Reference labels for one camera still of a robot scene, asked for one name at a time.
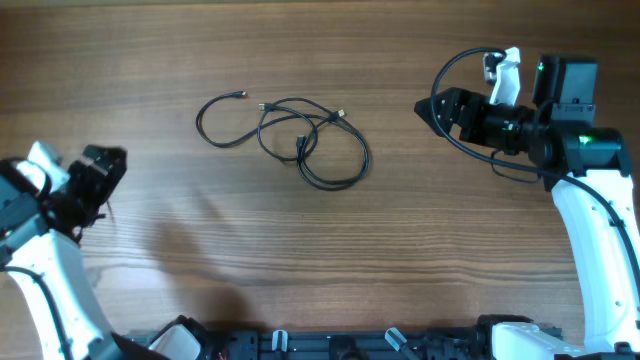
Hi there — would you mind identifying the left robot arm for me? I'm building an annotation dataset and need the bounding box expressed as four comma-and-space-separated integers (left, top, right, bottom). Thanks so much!
1, 145, 160, 359

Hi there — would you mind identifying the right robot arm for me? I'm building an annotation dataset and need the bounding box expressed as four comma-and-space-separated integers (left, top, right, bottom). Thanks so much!
414, 48, 639, 359

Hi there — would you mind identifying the right camera black cable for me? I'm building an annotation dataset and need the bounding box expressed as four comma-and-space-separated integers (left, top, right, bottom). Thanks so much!
429, 46, 640, 296

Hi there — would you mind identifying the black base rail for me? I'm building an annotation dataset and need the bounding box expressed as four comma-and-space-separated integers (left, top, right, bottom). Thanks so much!
124, 313, 566, 360

